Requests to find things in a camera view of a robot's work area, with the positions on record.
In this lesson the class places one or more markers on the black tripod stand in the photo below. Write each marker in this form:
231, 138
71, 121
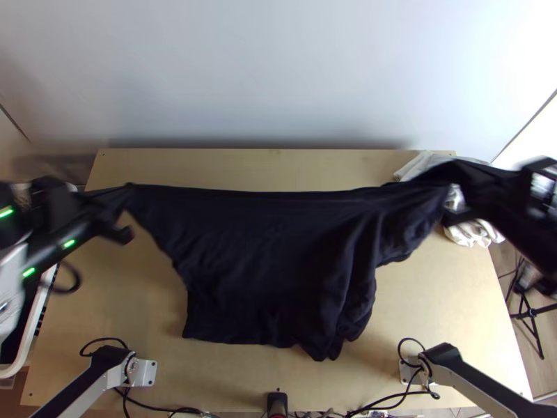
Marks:
532, 311

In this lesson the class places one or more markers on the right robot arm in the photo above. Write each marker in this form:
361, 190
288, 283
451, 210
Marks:
470, 379

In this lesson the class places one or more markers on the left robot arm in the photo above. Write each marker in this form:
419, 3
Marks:
45, 254

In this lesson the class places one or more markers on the heap of white clothes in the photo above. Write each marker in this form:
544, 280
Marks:
474, 235

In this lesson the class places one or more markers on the black t-shirt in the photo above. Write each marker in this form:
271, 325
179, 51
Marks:
278, 244

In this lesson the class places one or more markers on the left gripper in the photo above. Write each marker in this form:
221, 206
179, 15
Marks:
96, 217

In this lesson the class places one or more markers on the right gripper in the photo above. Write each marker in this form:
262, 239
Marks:
498, 198

